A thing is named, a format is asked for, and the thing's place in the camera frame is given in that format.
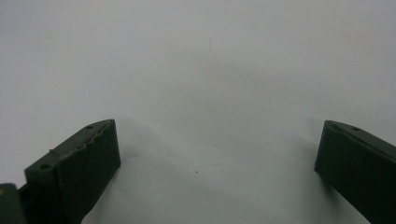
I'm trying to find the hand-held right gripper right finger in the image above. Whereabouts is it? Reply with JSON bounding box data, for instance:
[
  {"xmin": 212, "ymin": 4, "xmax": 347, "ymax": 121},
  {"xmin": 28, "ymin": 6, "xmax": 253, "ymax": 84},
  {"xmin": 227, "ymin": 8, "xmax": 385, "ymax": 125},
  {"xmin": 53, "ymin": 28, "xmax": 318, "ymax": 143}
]
[{"xmin": 314, "ymin": 119, "xmax": 396, "ymax": 224}]

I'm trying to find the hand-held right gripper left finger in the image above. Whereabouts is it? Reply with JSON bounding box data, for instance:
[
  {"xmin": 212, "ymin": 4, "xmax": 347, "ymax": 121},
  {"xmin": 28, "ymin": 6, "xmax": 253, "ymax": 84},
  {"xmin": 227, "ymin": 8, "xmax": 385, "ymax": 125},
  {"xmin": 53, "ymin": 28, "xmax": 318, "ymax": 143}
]
[{"xmin": 19, "ymin": 119, "xmax": 121, "ymax": 224}]

